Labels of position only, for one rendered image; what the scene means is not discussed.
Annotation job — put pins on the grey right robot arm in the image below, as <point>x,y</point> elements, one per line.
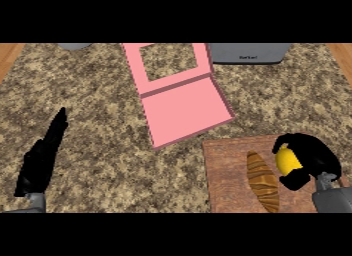
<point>335,196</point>

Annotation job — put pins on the yellow lemon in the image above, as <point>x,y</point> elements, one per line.
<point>287,160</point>

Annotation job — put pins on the brown croissant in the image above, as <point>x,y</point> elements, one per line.
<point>261,183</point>

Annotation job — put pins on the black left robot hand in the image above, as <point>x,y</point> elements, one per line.
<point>40,160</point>

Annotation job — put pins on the pink open box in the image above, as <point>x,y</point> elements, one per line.
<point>180,100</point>

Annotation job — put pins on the grey round object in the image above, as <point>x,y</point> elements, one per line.
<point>74,46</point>

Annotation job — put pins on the grey appliance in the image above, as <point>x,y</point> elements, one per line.
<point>247,52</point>

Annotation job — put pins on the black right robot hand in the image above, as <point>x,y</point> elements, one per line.
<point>318,153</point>

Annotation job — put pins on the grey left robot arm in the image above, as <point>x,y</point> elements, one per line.
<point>31,203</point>

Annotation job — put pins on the brown wooden cutting board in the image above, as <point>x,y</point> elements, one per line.
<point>232,180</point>

